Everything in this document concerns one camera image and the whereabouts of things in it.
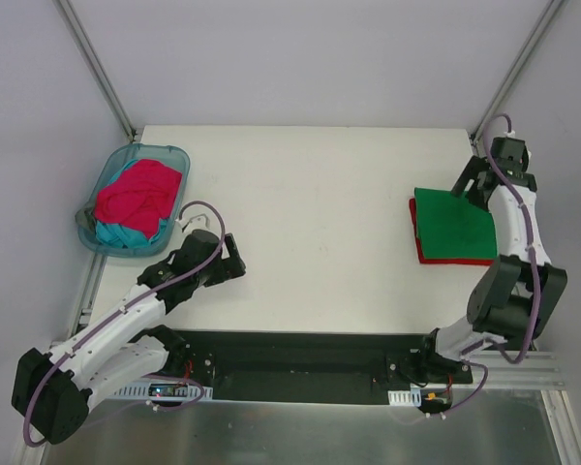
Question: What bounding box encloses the aluminium frame rail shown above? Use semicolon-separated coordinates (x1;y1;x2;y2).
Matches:
42;340;561;388

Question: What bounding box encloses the teal t shirt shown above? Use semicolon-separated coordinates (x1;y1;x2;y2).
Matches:
94;157;170;249

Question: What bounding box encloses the right white cable duct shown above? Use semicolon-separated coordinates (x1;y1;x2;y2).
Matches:
387;388;422;408

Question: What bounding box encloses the pink t shirt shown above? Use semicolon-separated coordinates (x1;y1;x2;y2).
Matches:
94;158;183;238

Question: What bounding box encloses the blue plastic bin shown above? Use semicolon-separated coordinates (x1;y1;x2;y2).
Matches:
77;143;191;258

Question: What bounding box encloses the folded red t shirt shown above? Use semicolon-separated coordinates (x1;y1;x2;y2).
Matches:
409;198;493;266

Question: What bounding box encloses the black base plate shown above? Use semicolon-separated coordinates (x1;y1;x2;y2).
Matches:
158;330;473;405

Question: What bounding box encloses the corner aluminium post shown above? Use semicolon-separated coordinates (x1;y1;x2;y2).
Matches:
469;0;569;148
53;0;137;142

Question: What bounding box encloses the left white cable duct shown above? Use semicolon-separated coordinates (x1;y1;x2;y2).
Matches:
109;380;213;402

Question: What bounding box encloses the right corner aluminium post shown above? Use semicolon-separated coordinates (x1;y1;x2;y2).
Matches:
469;0;569;148

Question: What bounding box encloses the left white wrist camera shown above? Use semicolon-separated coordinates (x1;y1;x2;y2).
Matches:
176;213;210;234

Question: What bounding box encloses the left corner aluminium post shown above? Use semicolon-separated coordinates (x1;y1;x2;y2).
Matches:
53;0;137;142

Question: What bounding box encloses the green t shirt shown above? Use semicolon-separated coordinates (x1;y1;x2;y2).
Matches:
413;187;498;261

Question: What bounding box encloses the grey t shirt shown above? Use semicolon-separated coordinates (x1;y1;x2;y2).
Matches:
75;201;97;233

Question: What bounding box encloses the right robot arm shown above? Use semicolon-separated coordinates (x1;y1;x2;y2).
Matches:
416;131;567;383

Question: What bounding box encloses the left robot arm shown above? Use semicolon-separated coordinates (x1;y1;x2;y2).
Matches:
11;229;246;448

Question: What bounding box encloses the white cable duct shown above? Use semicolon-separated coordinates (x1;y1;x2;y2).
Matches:
109;380;213;402
387;388;422;408

